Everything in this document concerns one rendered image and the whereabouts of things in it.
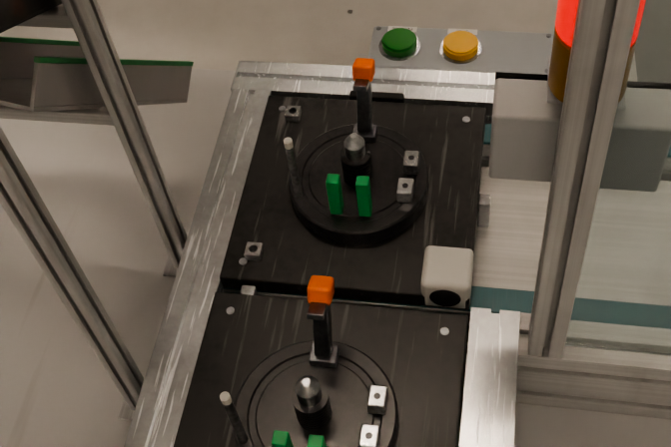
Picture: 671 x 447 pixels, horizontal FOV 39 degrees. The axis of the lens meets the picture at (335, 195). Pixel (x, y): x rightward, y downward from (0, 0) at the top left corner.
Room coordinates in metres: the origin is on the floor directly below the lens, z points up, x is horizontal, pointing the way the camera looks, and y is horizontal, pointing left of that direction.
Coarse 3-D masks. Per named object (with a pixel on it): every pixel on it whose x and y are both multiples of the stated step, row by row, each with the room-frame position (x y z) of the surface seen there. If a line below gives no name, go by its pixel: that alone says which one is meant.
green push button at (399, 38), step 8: (392, 32) 0.80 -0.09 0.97; (400, 32) 0.79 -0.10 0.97; (408, 32) 0.79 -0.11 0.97; (384, 40) 0.78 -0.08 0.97; (392, 40) 0.78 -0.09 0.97; (400, 40) 0.78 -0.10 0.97; (408, 40) 0.78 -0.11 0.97; (384, 48) 0.78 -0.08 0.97; (392, 48) 0.77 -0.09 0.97; (400, 48) 0.77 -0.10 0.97; (408, 48) 0.77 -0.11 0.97; (392, 56) 0.77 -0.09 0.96; (400, 56) 0.76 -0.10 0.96
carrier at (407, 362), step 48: (240, 336) 0.43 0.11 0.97; (288, 336) 0.42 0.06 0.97; (336, 336) 0.42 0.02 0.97; (384, 336) 0.41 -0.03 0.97; (432, 336) 0.40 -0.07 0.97; (192, 384) 0.39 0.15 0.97; (240, 384) 0.38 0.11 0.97; (288, 384) 0.37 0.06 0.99; (336, 384) 0.36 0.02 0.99; (384, 384) 0.35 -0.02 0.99; (432, 384) 0.36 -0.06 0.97; (192, 432) 0.34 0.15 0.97; (240, 432) 0.32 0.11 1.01; (288, 432) 0.30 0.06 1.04; (336, 432) 0.32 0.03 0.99; (384, 432) 0.31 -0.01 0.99; (432, 432) 0.31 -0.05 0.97
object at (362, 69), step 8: (360, 64) 0.65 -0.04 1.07; (368, 64) 0.65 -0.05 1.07; (352, 72) 0.65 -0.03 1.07; (360, 72) 0.65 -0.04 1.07; (368, 72) 0.64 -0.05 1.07; (360, 80) 0.64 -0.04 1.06; (368, 80) 0.64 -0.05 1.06; (352, 88) 0.63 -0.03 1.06; (360, 88) 0.63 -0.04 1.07; (368, 88) 0.64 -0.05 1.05; (360, 96) 0.64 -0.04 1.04; (368, 96) 0.64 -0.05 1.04; (360, 104) 0.64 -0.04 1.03; (368, 104) 0.64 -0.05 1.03; (360, 112) 0.63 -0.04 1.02; (368, 112) 0.63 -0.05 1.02; (360, 120) 0.63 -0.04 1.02; (368, 120) 0.63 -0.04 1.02; (360, 128) 0.63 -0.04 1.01; (368, 128) 0.63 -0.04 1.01
